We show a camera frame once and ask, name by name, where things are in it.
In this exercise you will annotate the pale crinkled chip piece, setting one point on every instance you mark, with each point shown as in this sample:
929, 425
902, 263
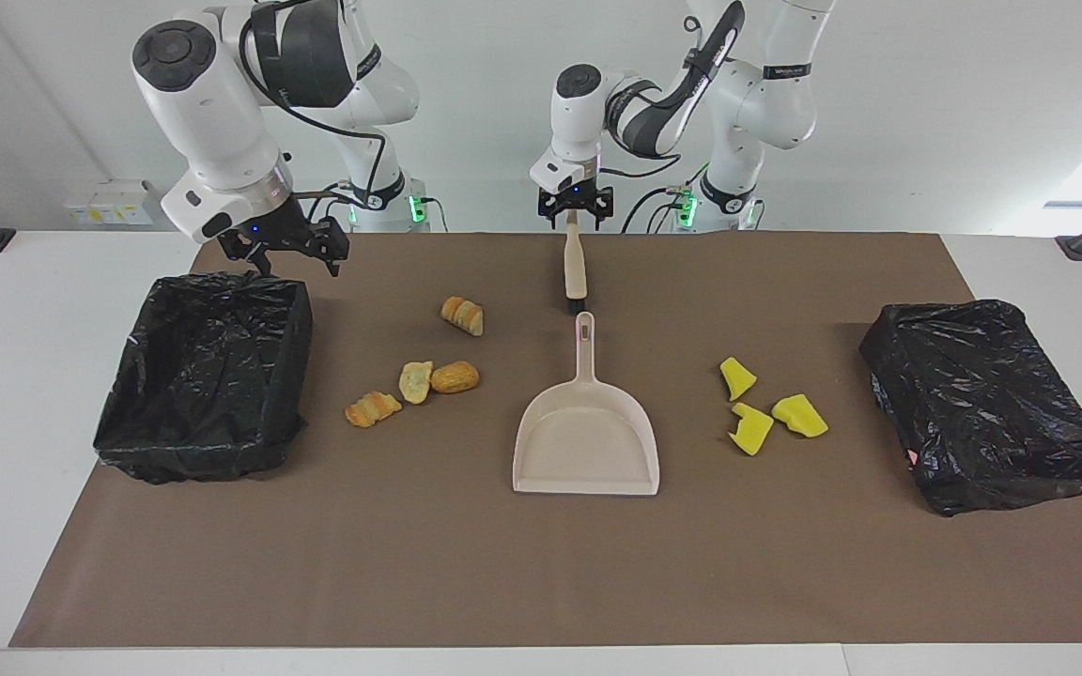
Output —
416, 381

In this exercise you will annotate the brown table mat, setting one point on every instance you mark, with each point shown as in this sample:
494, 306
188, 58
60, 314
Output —
503, 563

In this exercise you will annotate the large yellow sponge wedge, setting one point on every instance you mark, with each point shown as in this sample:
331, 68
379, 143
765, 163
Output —
799, 416

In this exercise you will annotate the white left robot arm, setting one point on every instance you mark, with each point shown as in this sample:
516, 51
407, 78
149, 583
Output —
766, 103

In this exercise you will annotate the notched yellow sponge piece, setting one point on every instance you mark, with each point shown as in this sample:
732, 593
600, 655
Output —
750, 430

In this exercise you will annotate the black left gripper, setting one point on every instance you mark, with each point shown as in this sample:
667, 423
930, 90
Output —
576, 201

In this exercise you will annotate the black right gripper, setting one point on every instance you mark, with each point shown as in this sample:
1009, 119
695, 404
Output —
280, 230

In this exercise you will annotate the black bag bin pink spot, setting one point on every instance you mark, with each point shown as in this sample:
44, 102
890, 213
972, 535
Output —
982, 404

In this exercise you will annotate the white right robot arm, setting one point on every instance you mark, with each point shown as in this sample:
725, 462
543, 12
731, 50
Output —
203, 103

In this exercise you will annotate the beige plastic dustpan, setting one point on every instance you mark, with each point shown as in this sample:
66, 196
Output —
588, 451

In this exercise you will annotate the white wall socket box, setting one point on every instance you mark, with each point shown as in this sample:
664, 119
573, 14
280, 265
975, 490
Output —
109, 202

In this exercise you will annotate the peanut shaped bread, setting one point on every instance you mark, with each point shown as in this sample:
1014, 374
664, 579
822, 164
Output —
455, 377

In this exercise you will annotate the beige hand brush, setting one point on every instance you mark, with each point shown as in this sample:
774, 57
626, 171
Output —
575, 268

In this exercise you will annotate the small yellow sponge piece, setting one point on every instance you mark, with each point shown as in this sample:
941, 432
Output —
738, 377

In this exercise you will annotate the orange striped croissant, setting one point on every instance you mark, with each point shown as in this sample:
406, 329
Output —
462, 315
373, 408

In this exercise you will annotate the black bag lined bin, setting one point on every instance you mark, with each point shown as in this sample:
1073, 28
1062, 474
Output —
203, 394

